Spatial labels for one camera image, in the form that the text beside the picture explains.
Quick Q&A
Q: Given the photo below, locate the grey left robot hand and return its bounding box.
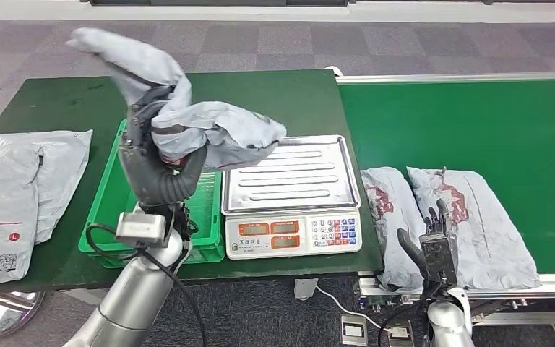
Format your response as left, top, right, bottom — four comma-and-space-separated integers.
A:
116, 85, 210, 207

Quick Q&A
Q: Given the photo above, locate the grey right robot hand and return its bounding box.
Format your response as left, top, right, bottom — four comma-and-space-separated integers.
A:
396, 198, 458, 279

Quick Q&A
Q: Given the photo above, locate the plain grey parcel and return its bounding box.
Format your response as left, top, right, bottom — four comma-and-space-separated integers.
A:
0, 129, 94, 245

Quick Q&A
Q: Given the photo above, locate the grey parcel with QR code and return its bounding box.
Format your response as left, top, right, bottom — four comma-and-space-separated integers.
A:
0, 135, 44, 291

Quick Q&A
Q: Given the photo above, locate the green plastic crate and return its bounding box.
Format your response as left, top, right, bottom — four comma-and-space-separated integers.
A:
77, 119, 225, 269

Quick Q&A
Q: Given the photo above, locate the silver floor outlet with plug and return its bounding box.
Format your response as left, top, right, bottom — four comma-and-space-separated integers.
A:
385, 318, 416, 347

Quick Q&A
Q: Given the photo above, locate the white table foot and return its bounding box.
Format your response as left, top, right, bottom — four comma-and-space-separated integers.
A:
61, 288, 111, 307

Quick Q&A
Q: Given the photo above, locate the white table leg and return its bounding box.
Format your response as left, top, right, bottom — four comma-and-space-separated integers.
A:
294, 278, 319, 301

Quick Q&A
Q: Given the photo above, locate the white scale with steel tray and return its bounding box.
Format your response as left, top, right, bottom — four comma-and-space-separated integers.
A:
220, 134, 363, 261

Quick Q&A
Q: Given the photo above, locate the round chrome base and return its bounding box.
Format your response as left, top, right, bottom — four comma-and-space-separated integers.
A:
0, 291, 46, 340

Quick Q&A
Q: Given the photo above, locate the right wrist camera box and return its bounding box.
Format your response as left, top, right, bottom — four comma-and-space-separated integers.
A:
420, 232, 460, 288

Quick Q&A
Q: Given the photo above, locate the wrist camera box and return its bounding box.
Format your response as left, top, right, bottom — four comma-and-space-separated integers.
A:
114, 211, 169, 249
420, 232, 460, 288

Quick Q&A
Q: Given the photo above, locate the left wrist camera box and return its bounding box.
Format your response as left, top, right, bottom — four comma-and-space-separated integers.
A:
114, 211, 169, 249

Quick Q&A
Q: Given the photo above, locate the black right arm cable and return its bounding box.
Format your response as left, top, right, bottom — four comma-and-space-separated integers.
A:
377, 282, 434, 347

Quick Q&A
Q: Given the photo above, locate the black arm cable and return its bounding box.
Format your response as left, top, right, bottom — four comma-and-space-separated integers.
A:
377, 282, 434, 347
85, 222, 207, 347

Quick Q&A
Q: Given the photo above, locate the green conveyor belt, aluminium frame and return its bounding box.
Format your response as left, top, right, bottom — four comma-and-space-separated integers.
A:
325, 66, 555, 331

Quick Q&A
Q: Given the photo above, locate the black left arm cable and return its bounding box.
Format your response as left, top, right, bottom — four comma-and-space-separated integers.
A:
85, 222, 207, 347

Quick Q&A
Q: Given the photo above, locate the white cable on floor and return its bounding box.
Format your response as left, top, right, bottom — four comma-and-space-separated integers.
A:
317, 286, 393, 333

